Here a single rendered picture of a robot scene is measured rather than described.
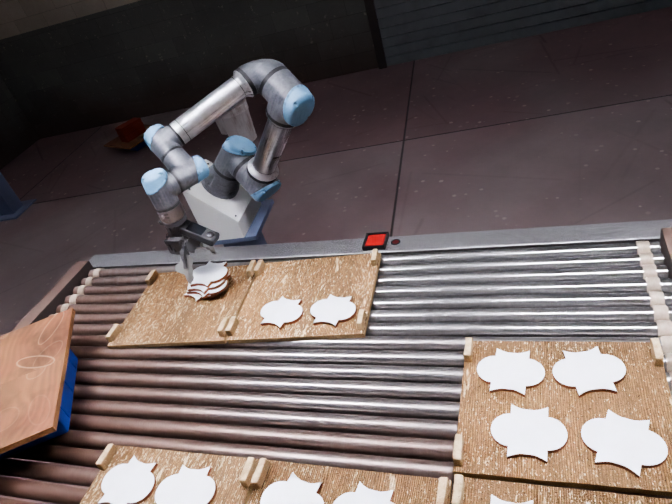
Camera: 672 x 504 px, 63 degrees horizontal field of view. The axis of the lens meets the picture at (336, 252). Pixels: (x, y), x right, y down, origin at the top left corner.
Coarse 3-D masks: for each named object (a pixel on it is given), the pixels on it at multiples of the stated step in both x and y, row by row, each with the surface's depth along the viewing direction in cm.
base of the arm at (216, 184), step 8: (216, 168) 208; (208, 176) 211; (216, 176) 209; (224, 176) 208; (208, 184) 212; (216, 184) 210; (224, 184) 210; (232, 184) 212; (208, 192) 212; (216, 192) 211; (224, 192) 212; (232, 192) 215
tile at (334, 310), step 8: (320, 304) 158; (328, 304) 157; (336, 304) 156; (344, 304) 155; (352, 304) 154; (312, 312) 156; (320, 312) 155; (328, 312) 154; (336, 312) 153; (344, 312) 153; (352, 312) 152; (320, 320) 153; (328, 320) 152; (336, 320) 151; (344, 320) 151
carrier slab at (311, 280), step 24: (288, 264) 180; (312, 264) 177; (336, 264) 173; (360, 264) 170; (264, 288) 173; (288, 288) 170; (312, 288) 167; (336, 288) 164; (360, 288) 161; (240, 312) 167; (240, 336) 158; (264, 336) 155; (288, 336) 153; (312, 336) 150; (336, 336) 148; (360, 336) 147
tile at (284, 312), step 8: (272, 304) 164; (280, 304) 163; (288, 304) 162; (296, 304) 161; (264, 312) 162; (272, 312) 161; (280, 312) 160; (288, 312) 159; (296, 312) 158; (264, 320) 159; (272, 320) 158; (280, 320) 157; (288, 320) 156; (296, 320) 156; (280, 328) 155
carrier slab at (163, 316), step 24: (168, 288) 188; (240, 288) 177; (144, 312) 180; (168, 312) 177; (192, 312) 173; (216, 312) 170; (120, 336) 173; (144, 336) 170; (168, 336) 167; (192, 336) 164; (216, 336) 161
